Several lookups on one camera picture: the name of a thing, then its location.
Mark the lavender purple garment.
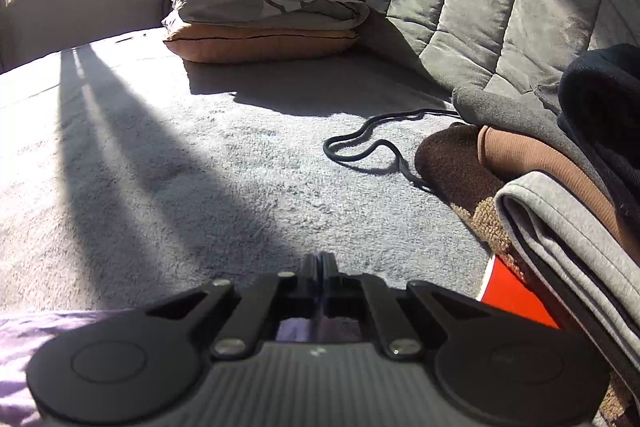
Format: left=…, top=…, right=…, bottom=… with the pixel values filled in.
left=0, top=309, right=128, bottom=426

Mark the red box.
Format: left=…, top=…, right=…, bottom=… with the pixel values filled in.
left=476, top=255, right=559, bottom=329

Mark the light grey folded garment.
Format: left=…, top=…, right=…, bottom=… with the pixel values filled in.
left=494, top=171, right=640, bottom=388

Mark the grey bed blanket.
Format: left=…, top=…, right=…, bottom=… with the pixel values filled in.
left=1, top=30, right=488, bottom=312

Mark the brown knitted garment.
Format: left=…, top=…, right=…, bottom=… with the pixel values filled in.
left=414, top=124, right=639, bottom=426

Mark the dark navy garment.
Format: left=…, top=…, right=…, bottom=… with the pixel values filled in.
left=558, top=43, right=640, bottom=232

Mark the orange pillow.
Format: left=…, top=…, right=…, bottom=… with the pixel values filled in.
left=164, top=24, right=359, bottom=64

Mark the black cord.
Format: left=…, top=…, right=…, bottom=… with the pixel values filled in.
left=322, top=107, right=464, bottom=193

